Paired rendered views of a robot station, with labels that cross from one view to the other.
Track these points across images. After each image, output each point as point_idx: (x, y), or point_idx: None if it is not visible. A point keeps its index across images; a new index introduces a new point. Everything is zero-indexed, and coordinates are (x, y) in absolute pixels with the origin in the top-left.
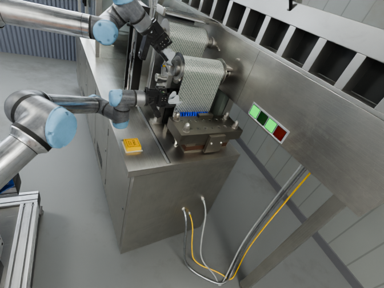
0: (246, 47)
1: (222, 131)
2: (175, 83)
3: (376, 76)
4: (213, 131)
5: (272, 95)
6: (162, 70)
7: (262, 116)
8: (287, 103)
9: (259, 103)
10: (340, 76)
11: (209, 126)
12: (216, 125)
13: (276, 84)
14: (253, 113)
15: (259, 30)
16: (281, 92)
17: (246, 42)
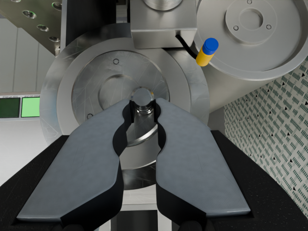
0: (124, 194)
1: (27, 29)
2: (104, 25)
3: None
4: (6, 9)
5: (13, 152)
6: (302, 4)
7: (10, 111)
8: None
9: (33, 123)
10: None
11: (30, 9)
12: (49, 26)
13: (17, 170)
14: (32, 102)
15: (141, 217)
16: (0, 165)
17: (129, 202)
